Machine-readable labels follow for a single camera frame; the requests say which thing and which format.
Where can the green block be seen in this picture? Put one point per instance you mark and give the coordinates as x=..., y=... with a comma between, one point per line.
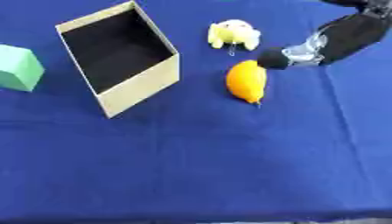
x=18, y=68

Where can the orange toy mango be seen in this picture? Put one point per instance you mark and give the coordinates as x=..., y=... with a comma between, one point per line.
x=247, y=80

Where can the yellow white soft toy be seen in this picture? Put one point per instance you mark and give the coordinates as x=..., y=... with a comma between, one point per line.
x=233, y=33

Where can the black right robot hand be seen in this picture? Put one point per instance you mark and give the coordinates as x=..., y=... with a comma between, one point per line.
x=352, y=35

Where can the tan cardboard box black inside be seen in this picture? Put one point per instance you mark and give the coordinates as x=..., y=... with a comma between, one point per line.
x=118, y=49

